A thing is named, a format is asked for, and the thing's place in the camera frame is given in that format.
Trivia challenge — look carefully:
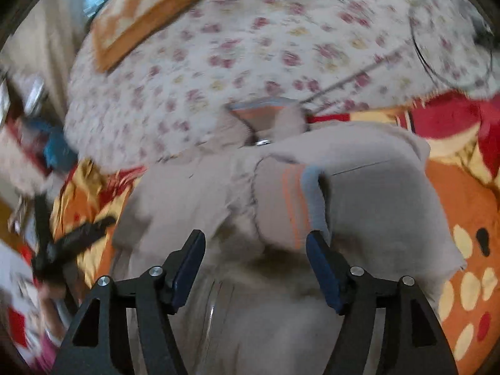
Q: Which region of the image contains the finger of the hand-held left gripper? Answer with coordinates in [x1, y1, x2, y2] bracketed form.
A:
[51, 216, 117, 256]
[33, 194, 55, 254]

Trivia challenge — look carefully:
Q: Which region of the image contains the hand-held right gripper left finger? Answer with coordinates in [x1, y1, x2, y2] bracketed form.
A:
[51, 230, 206, 375]

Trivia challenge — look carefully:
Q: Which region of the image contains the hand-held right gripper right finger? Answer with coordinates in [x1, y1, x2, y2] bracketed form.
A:
[305, 231, 459, 375]

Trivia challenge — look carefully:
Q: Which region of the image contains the beige grey hooded sweatshirt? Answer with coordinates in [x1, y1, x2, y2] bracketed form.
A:
[111, 97, 467, 375]

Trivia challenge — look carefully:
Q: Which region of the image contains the blue plastic bag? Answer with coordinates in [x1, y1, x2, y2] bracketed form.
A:
[27, 119, 79, 173]

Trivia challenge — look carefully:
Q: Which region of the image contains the orange red patterned blanket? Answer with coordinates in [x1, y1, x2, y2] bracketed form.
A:
[51, 90, 500, 375]

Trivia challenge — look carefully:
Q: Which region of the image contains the beige curtain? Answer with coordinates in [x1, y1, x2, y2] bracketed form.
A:
[0, 0, 84, 118]

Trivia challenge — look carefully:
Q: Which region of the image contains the orange checkered pillow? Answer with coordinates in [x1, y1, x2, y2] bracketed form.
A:
[91, 0, 208, 73]

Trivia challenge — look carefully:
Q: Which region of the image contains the white floral quilt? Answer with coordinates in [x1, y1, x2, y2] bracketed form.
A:
[64, 0, 497, 165]

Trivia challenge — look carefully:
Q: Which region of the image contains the black tripod stand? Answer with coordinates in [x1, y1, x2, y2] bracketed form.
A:
[472, 22, 496, 44]

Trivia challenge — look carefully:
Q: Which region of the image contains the black cable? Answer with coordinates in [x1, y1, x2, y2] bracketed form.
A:
[408, 0, 495, 87]

